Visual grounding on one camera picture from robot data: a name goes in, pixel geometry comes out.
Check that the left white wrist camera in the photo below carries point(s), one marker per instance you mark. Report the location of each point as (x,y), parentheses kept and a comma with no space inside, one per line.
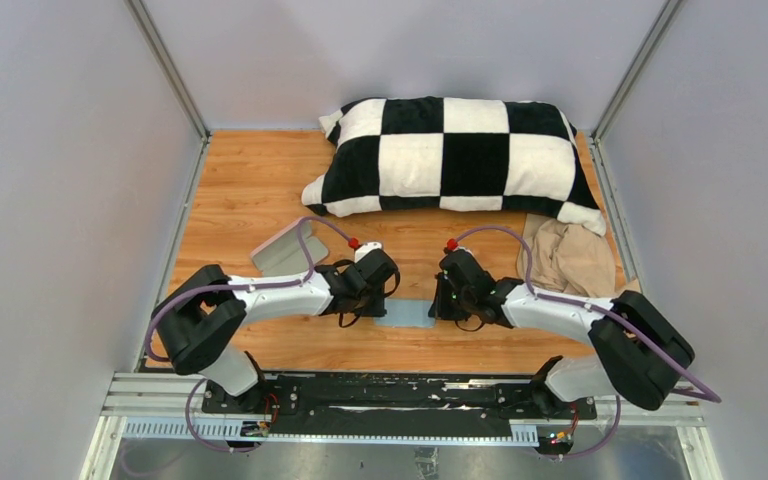
(361,249)

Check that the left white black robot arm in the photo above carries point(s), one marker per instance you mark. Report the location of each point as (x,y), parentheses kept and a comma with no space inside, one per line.
(196,324)

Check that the blue lens cloth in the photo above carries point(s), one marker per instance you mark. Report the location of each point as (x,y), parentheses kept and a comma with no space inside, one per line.
(406,313)

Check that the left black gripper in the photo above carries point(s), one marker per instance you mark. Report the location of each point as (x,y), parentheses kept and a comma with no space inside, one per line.
(376,309)

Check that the beige crumpled cloth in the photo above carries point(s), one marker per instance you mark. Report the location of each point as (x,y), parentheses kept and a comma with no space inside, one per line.
(570,259)

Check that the black white checkered pillow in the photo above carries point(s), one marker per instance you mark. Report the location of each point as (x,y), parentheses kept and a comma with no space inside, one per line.
(454,154)

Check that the pink glasses case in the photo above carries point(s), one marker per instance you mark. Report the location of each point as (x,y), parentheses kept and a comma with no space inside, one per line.
(282,253)

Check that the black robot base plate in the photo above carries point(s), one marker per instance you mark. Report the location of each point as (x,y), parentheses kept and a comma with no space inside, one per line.
(393,405)

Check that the slotted aluminium rail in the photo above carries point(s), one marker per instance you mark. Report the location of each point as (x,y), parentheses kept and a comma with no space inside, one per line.
(167,406)

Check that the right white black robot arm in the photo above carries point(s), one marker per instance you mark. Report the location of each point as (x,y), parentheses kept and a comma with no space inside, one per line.
(638,355)

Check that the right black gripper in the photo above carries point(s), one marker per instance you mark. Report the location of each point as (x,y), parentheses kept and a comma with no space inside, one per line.
(441,309)

